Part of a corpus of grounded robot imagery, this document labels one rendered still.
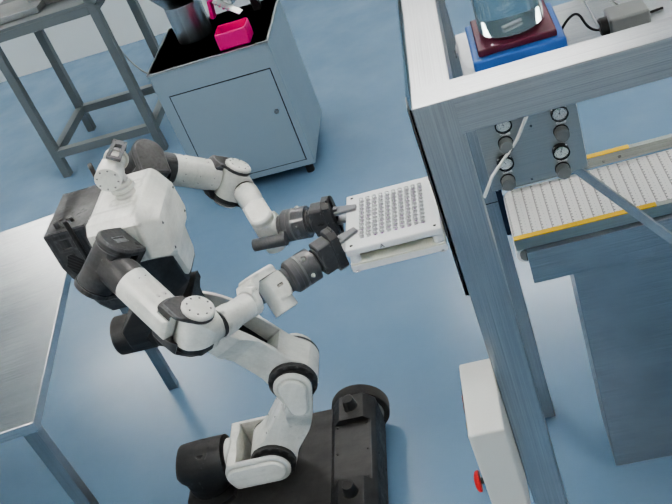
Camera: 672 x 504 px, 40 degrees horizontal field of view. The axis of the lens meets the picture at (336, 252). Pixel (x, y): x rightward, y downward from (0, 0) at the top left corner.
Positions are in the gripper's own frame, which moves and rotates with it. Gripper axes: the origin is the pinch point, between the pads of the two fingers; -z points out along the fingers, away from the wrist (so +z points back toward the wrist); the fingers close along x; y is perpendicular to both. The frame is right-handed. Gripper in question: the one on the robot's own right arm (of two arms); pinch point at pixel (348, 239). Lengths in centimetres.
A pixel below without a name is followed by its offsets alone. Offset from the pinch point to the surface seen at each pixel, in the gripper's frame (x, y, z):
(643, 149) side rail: 11, 24, -76
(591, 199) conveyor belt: 12, 27, -55
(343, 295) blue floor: 101, -113, -26
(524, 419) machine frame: -5, 83, 11
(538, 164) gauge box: -13, 36, -36
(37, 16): -1, -345, 0
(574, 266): 20, 34, -40
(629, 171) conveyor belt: 12, 26, -68
